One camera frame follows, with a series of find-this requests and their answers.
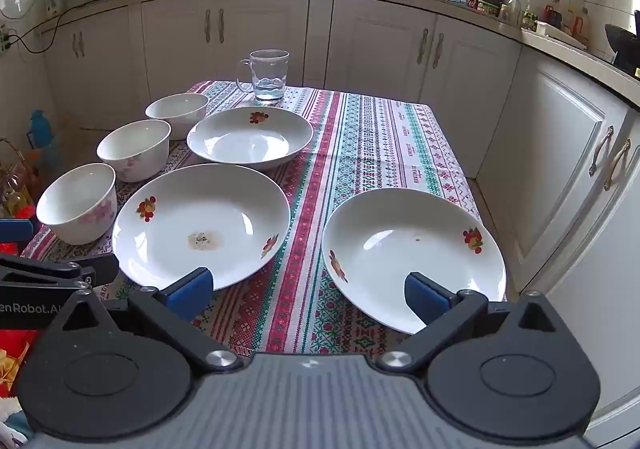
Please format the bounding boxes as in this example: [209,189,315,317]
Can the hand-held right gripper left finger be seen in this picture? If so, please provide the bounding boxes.
[47,267,246,375]

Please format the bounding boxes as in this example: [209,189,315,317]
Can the white fruit print plate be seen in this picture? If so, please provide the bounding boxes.
[186,106,314,171]
[112,163,292,291]
[321,188,507,336]

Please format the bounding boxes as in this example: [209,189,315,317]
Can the blue plastic bottle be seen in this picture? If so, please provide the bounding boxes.
[26,109,60,170]

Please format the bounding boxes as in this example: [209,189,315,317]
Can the white kitchen cabinets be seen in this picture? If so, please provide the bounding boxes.
[40,0,640,430]

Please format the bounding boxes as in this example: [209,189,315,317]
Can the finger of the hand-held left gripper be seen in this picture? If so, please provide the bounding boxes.
[0,251,121,291]
[0,219,35,244]

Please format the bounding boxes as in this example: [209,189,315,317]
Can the white pink flower bowl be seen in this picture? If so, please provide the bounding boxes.
[36,162,118,246]
[145,92,210,141]
[96,119,172,183]

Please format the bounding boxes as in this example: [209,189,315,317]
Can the clear glass mug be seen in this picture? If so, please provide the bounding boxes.
[235,49,291,104]

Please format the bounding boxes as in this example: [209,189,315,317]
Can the orange condiment bottle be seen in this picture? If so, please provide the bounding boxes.
[575,6,591,45]

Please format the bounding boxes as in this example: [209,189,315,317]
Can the yellow oil bottle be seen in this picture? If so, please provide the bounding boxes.
[0,139,36,220]

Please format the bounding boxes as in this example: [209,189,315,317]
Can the black power cable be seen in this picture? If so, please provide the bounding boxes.
[5,0,108,55]

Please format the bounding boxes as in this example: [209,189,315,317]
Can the black wok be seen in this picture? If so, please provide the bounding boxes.
[605,9,640,77]

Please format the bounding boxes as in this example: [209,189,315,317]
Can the beige and teal cloth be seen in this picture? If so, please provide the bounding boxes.
[0,399,36,449]

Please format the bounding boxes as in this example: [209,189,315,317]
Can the white tray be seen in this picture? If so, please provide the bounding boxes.
[535,19,588,50]

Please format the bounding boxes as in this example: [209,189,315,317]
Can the red green patterned tablecloth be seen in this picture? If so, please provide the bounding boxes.
[20,79,493,357]

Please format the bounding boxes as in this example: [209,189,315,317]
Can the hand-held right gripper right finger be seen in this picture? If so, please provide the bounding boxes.
[377,272,576,374]

